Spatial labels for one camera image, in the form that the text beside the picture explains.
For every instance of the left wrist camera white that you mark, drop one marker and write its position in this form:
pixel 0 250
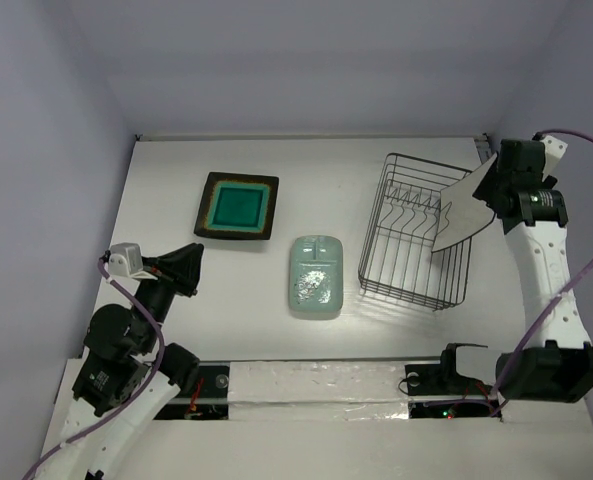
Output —
pixel 125 260

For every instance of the light blue patterned plate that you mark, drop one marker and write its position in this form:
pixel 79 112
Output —
pixel 316 277

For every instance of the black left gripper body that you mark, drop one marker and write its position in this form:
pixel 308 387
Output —
pixel 167 270

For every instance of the teal green square plate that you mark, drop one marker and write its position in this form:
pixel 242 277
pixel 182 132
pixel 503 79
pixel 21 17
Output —
pixel 238 199

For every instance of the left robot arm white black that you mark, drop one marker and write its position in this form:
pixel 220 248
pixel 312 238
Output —
pixel 130 372

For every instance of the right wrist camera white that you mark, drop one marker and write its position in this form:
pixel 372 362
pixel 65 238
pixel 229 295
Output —
pixel 555 149

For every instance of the grey wire dish rack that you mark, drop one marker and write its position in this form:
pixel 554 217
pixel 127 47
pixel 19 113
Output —
pixel 397 260

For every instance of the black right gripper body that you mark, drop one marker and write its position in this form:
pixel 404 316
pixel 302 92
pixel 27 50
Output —
pixel 489 181

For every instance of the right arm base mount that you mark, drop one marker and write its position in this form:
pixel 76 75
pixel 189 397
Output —
pixel 438 391

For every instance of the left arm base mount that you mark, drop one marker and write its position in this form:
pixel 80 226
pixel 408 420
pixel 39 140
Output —
pixel 206 400

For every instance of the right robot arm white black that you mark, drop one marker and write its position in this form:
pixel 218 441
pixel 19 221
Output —
pixel 553 361

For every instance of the white round plate black rim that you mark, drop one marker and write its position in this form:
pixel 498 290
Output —
pixel 461 215

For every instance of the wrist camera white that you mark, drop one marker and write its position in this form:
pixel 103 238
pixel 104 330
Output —
pixel 555 149
pixel 125 260

